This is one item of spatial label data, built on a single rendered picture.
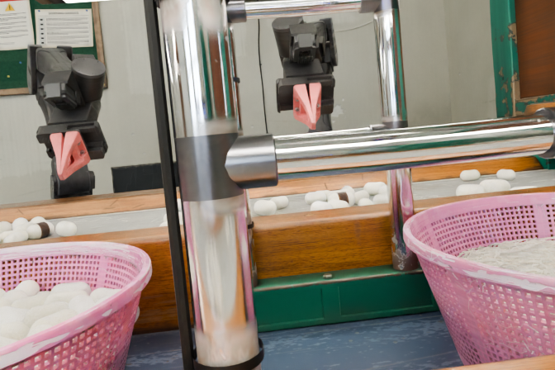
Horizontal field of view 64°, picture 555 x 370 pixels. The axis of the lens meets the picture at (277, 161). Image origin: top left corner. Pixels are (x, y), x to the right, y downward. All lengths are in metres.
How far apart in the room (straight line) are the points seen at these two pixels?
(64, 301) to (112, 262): 0.05
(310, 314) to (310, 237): 0.07
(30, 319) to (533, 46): 0.90
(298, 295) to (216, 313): 0.26
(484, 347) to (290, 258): 0.19
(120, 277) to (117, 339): 0.10
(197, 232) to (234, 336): 0.04
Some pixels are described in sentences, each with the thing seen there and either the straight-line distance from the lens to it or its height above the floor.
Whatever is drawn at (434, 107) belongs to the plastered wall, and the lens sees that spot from 2.99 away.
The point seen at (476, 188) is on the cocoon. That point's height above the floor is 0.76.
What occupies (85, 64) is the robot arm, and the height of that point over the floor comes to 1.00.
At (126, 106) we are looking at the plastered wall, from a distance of 2.72.
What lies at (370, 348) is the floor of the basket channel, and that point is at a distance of 0.39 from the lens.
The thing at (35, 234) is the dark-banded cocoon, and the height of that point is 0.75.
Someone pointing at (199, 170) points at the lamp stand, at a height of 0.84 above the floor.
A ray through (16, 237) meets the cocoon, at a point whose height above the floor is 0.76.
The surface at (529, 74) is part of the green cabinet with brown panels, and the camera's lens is 1.00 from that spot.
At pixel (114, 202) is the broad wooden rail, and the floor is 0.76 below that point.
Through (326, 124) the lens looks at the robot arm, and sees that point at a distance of 1.08.
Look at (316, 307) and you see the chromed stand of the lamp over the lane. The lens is 0.42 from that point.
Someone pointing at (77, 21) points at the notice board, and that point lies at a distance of 2.83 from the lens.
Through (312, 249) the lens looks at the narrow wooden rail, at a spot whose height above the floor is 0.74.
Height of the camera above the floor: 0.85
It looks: 4 degrees down
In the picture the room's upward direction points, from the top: 5 degrees counter-clockwise
